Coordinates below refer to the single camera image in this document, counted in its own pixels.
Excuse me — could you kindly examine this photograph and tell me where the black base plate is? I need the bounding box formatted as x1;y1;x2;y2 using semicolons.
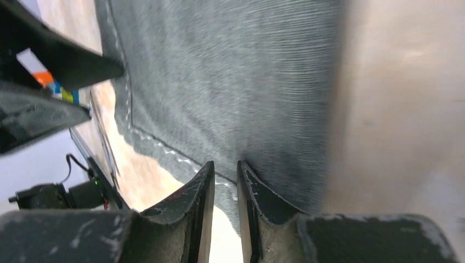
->
70;128;130;210

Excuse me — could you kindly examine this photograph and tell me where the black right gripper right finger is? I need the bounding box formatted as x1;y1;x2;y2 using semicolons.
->
237;161;305;262

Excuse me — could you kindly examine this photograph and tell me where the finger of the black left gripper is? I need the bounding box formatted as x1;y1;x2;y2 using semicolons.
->
1;1;124;92
1;81;91;155

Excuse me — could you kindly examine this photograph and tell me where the grey cloth napkin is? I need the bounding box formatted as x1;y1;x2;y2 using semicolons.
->
95;1;343;228

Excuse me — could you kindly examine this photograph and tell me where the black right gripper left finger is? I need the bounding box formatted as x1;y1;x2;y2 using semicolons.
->
140;161;215;262

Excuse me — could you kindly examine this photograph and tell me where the colourful card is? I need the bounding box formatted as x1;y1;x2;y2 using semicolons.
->
16;49;80;104

